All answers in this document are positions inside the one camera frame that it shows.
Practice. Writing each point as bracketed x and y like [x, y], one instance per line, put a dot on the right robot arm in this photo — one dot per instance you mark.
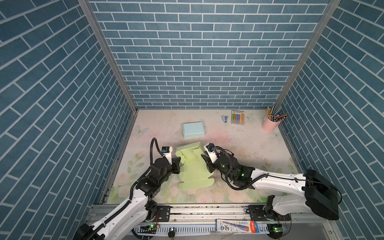
[286, 193]

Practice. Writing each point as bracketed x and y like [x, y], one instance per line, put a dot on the light blue paper box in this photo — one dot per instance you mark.
[193, 130]

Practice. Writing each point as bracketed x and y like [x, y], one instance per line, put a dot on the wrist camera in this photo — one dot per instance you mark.
[167, 153]
[210, 149]

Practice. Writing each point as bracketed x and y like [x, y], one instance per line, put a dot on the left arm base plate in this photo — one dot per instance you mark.
[159, 214]

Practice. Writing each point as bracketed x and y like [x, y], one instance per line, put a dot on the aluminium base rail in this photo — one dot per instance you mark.
[200, 219]

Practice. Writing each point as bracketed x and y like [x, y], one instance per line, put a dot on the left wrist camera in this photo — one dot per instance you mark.
[167, 153]

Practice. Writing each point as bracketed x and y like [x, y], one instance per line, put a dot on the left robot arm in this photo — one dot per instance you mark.
[138, 207]

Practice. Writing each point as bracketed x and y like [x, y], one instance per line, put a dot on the light green paper box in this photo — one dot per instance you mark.
[193, 172]

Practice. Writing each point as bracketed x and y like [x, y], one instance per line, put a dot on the pink pencil cup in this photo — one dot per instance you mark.
[269, 126]

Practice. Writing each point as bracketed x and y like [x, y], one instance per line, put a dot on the red white blue package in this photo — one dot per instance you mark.
[231, 226]

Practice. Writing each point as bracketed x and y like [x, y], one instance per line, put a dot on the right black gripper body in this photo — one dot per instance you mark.
[217, 165]

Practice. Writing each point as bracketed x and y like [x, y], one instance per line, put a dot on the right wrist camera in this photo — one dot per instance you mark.
[210, 149]

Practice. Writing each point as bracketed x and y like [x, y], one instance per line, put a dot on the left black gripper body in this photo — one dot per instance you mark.
[173, 168]

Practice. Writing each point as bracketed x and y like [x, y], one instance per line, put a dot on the coloured marker pack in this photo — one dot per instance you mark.
[237, 117]

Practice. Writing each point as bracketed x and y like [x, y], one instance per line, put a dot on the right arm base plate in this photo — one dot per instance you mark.
[258, 213]

